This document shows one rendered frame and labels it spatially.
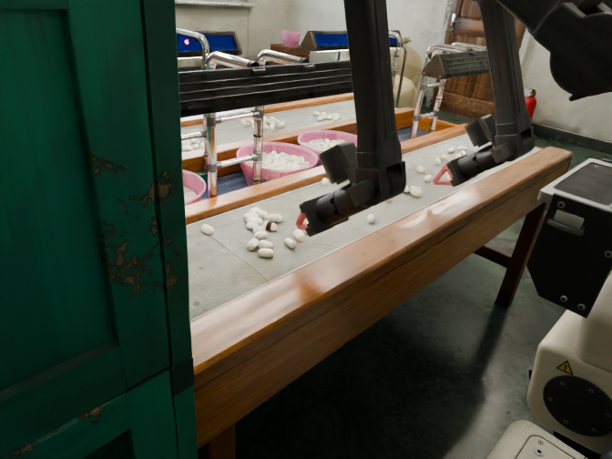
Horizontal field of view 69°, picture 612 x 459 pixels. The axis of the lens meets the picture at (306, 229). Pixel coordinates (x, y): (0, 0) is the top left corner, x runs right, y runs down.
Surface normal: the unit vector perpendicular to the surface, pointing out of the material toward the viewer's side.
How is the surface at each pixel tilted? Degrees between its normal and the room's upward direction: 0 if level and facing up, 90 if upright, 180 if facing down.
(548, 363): 90
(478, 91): 90
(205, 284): 0
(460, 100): 90
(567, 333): 8
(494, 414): 0
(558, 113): 90
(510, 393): 0
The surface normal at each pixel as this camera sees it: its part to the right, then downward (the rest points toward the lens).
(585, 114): -0.69, 0.27
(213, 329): 0.08, -0.87
